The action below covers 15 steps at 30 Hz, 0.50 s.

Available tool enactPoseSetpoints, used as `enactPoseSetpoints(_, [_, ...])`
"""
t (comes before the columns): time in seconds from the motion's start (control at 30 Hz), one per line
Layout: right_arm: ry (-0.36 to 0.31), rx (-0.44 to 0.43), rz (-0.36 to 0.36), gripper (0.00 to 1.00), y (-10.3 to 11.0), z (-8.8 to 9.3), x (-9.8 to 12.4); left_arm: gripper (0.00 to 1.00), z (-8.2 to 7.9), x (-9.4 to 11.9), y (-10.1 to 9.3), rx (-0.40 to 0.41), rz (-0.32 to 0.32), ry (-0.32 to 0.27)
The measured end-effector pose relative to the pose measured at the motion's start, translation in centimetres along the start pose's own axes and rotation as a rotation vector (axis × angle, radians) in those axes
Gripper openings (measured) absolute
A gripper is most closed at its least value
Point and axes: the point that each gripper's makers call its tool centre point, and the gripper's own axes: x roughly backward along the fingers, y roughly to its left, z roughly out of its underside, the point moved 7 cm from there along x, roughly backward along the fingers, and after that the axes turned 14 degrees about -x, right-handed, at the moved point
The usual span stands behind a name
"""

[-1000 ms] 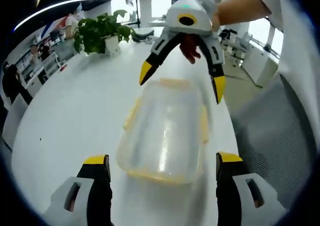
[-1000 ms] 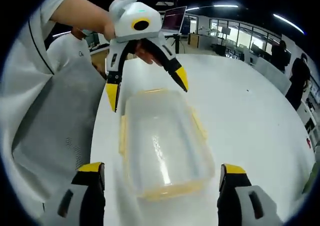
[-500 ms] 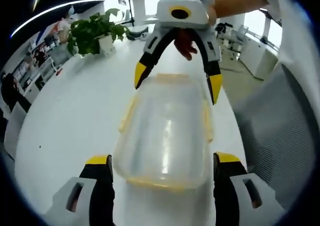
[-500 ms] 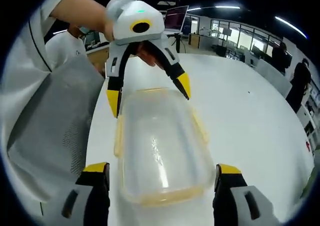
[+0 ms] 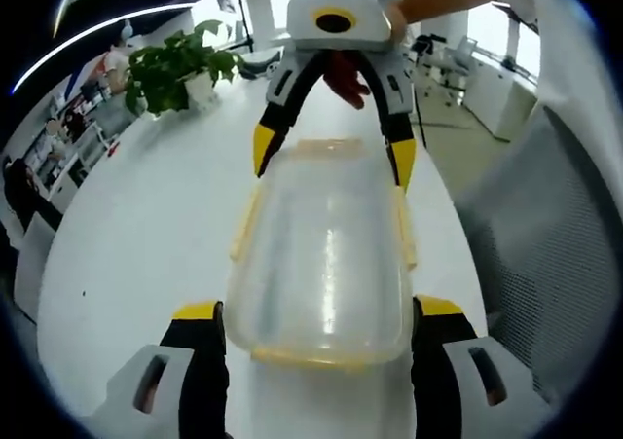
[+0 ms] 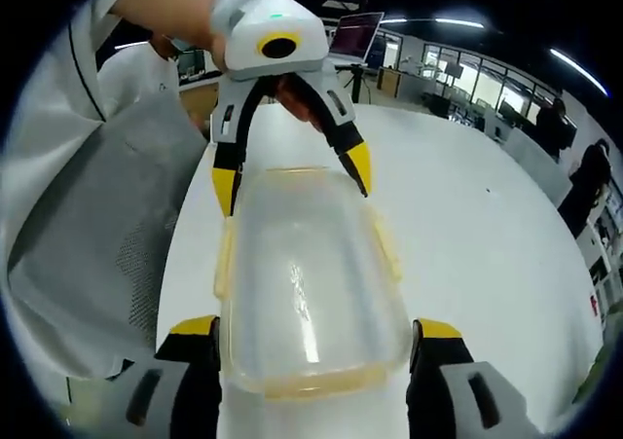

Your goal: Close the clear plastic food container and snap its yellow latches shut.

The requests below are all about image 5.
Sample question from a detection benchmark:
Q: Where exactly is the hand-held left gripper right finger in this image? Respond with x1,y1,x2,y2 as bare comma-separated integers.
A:
411,295,539,439

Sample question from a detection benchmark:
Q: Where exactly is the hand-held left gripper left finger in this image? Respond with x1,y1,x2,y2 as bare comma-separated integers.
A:
90,300,231,439

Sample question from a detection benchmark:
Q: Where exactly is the clear box with plastic buckles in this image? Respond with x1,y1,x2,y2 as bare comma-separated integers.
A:
226,136,421,373

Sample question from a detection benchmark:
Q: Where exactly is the person's right hand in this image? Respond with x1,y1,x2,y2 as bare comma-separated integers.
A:
323,52,371,111

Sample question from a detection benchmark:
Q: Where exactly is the white grey device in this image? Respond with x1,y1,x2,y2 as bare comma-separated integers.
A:
241,58,286,80

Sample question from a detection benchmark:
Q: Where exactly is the white cabinet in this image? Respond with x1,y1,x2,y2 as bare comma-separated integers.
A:
461,58,539,143

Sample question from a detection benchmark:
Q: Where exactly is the green potted plant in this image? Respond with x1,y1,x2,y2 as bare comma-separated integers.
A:
124,18,247,118

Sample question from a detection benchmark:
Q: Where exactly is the ceiling strip light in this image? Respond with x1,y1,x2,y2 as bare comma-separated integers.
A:
12,1,196,94

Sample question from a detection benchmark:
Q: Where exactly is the grey mesh office chair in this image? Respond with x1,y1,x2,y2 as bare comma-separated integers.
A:
455,102,623,411

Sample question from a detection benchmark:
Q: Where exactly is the white storage shelf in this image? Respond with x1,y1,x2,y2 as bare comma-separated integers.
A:
46,120,111,201

